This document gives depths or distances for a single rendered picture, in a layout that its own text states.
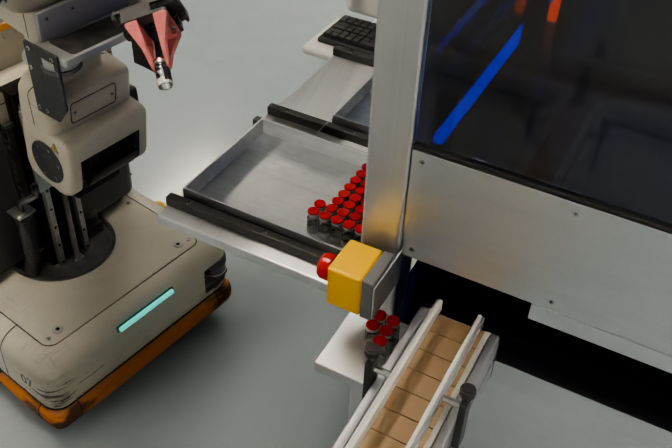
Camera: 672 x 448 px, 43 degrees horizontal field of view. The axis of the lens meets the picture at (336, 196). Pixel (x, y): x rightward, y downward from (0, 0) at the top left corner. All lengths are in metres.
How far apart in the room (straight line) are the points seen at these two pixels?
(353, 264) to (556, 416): 0.39
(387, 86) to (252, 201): 0.52
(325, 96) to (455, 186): 0.74
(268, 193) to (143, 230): 0.91
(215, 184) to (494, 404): 0.63
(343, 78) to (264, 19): 2.18
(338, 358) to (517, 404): 0.29
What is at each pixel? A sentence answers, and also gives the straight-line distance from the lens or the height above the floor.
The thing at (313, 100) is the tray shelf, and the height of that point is 0.88.
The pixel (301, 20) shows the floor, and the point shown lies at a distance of 4.02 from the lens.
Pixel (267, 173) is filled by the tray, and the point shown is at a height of 0.88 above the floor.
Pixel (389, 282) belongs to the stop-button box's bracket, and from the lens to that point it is 1.21.
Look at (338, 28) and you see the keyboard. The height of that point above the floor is 0.83.
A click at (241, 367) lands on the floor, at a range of 2.39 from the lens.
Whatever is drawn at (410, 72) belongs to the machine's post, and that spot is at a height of 1.31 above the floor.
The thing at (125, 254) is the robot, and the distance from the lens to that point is 2.34.
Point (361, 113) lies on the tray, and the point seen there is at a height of 0.88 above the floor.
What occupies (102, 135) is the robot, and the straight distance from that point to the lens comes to 1.89.
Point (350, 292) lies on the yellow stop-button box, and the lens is 1.18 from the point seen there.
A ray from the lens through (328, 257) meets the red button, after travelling 1.21.
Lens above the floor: 1.84
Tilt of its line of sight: 39 degrees down
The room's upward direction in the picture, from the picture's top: 3 degrees clockwise
